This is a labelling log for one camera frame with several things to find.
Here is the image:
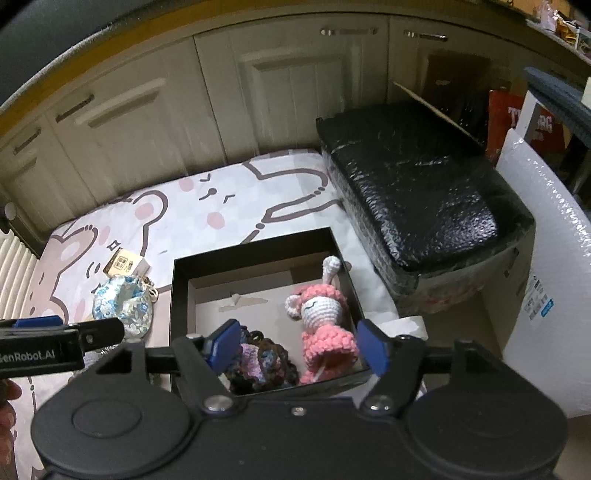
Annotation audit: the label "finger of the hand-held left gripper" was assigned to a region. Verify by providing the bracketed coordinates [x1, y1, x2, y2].
[76, 318, 126, 355]
[0, 315, 79, 334]

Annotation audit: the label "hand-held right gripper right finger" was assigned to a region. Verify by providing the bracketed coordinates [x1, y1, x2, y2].
[356, 318, 504, 416]

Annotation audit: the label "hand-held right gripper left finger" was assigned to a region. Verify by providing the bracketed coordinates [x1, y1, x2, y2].
[69, 320, 245, 416]

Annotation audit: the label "blue floral pouch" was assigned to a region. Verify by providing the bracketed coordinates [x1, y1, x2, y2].
[92, 275, 158, 342]

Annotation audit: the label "black box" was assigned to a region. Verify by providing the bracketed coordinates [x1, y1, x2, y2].
[171, 226, 372, 398]

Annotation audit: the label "purple brown crochet item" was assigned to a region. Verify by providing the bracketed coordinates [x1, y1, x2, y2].
[224, 328, 301, 395]

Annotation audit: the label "pink crochet doll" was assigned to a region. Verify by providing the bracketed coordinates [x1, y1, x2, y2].
[285, 256, 361, 386]

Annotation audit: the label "yellow tissue packet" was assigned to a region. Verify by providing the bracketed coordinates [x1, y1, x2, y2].
[102, 247, 152, 278]

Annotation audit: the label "bear printed blanket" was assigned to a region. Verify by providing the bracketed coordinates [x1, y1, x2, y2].
[0, 148, 430, 480]

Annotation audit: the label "cream cabinet door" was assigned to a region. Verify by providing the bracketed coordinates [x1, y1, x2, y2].
[388, 14, 532, 116]
[44, 39, 232, 204]
[0, 115, 79, 232]
[194, 18, 393, 158]

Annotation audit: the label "black bubble-wrapped package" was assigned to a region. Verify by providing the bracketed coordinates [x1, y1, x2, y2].
[316, 104, 536, 315]

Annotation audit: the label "white bubble-wrapped package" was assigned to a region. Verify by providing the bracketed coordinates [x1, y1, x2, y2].
[496, 129, 591, 418]

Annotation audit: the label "red paper bag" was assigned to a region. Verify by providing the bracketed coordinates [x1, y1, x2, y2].
[487, 90, 566, 160]

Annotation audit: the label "brown cardboard box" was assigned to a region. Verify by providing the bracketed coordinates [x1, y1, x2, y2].
[392, 51, 492, 153]

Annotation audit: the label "colourful snack packets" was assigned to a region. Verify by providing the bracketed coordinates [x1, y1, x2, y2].
[540, 0, 591, 51]

